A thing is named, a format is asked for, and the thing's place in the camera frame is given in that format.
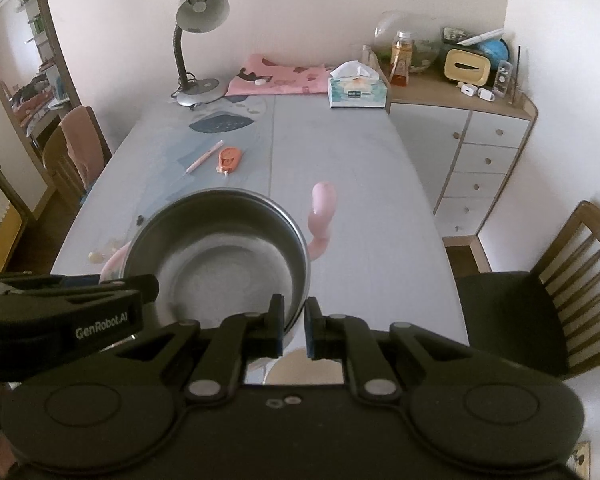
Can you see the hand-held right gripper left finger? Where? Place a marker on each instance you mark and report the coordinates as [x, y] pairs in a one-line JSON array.
[[278, 322]]

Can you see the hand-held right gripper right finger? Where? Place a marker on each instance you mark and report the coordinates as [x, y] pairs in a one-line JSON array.
[[310, 330]]

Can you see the pink bowl with steel inside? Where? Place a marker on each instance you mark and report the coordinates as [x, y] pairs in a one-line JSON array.
[[220, 260]]

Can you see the yellowish tape roll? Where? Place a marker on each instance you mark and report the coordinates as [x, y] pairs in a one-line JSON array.
[[96, 256]]

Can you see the wooden chair with pink towel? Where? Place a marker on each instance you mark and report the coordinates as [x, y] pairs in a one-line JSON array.
[[65, 155]]

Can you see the orange correction tape dispenser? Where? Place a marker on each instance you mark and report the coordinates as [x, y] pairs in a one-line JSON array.
[[228, 159]]

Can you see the pink pen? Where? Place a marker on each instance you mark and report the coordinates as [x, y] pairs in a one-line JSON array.
[[204, 157]]

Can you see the pink towel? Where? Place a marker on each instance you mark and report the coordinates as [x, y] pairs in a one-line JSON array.
[[85, 140]]

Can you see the wooden chair with dark seat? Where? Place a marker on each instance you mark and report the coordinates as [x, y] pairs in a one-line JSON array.
[[520, 310]]

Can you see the white wooden cabinet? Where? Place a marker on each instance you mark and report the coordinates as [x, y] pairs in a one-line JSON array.
[[480, 160]]

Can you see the small white case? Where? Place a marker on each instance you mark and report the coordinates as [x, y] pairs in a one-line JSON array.
[[262, 80]]

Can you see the teal tissue box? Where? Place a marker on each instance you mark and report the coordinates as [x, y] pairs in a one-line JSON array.
[[357, 91]]

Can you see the pink printed cloth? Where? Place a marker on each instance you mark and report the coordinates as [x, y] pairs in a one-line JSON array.
[[280, 77]]

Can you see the bottle with orange liquid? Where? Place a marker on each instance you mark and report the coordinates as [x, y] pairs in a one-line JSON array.
[[401, 60]]

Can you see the white charger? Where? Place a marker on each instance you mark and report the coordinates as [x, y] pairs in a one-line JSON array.
[[466, 88], [486, 94]]

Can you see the yellow tissue holder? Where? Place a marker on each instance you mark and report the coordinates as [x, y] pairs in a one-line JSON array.
[[466, 66]]

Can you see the glass fish bowl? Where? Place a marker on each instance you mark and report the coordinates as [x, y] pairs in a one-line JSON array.
[[420, 40]]

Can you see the grey desk lamp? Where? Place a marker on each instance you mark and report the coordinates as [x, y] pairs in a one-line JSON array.
[[200, 15]]

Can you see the clear plastic box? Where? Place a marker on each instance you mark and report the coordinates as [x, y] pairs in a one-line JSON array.
[[503, 77]]

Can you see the blue globe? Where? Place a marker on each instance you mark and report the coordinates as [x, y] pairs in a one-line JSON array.
[[497, 52]]

